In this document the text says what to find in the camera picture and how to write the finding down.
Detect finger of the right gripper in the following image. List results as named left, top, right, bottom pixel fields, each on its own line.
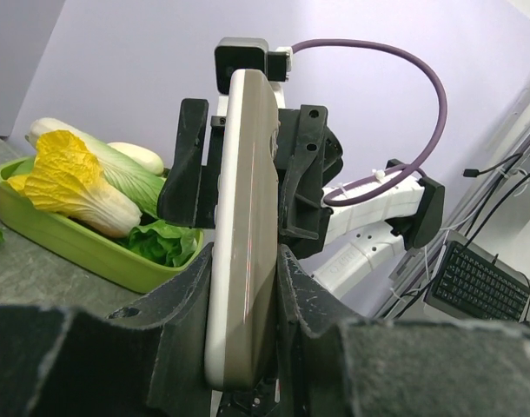
left=157, top=98, right=217, bottom=229

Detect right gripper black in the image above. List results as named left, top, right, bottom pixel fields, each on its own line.
left=210, top=103, right=344, bottom=260

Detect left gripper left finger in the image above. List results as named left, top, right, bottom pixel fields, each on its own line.
left=0, top=245, right=212, bottom=416

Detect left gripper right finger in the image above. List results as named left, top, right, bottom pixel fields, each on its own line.
left=277, top=245, right=530, bottom=416

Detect white remote with blue button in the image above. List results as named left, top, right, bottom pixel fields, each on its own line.
left=204, top=69, right=279, bottom=391

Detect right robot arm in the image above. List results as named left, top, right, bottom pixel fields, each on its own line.
left=157, top=98, right=445, bottom=296

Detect green napa cabbage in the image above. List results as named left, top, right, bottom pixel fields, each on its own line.
left=25, top=117, right=165, bottom=218

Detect green lettuce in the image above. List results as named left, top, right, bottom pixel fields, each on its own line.
left=116, top=220, right=199, bottom=268

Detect green plastic tray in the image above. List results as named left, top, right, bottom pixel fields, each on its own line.
left=0, top=157, right=185, bottom=294

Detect yellow napa cabbage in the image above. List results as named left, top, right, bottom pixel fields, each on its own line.
left=7, top=130, right=142, bottom=238

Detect black keyboard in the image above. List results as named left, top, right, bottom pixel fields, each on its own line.
left=425, top=241, right=530, bottom=321

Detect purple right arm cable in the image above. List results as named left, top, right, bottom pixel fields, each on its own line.
left=290, top=38, right=448, bottom=208

